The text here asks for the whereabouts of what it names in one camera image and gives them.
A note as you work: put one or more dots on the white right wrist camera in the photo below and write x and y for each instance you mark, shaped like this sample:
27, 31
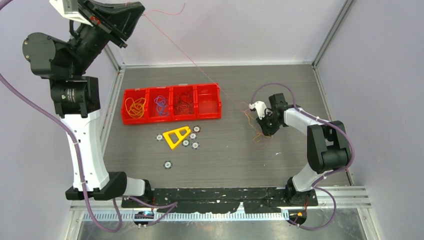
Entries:
260, 108

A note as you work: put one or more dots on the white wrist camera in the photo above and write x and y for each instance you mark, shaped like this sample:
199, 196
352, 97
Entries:
70, 9
260, 108

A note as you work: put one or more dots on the green 50 poker chip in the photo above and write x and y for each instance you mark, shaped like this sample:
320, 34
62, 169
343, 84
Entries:
185, 143

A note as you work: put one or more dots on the aluminium frame rail left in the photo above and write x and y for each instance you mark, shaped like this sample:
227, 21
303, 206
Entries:
108, 97

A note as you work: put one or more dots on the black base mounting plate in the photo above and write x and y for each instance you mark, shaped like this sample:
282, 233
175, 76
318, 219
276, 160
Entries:
228, 200

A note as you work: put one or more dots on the blue 10 poker chip upper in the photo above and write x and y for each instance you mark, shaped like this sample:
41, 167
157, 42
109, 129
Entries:
193, 136

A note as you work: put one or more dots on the black 100 poker chip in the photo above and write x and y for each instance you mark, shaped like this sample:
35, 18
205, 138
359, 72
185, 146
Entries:
196, 129

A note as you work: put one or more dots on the red plastic bin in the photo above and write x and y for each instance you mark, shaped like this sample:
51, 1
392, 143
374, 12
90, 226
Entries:
134, 106
208, 100
158, 105
183, 103

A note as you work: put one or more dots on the red plastic bin far left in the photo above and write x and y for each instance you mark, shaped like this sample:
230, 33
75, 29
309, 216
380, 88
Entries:
134, 106

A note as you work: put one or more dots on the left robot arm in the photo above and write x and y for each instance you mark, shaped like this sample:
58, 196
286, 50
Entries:
75, 95

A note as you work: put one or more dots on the red plastic bin far right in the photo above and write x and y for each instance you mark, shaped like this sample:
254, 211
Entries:
208, 100

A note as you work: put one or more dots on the white slotted cable duct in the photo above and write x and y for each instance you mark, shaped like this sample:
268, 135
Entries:
240, 215

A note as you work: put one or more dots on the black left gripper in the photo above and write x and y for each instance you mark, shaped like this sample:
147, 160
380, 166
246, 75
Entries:
115, 19

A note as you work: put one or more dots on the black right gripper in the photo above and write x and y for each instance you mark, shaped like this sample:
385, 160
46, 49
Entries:
267, 131

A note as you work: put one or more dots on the yellow plastic triangle frame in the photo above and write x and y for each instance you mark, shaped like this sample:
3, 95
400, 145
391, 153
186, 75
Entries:
176, 136

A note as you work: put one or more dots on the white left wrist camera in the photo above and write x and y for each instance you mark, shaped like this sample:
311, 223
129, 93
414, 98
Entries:
70, 9

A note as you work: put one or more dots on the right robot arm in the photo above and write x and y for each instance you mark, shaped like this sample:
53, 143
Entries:
327, 148

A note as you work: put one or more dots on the blue 10 poker chip right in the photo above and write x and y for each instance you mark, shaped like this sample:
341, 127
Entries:
195, 145

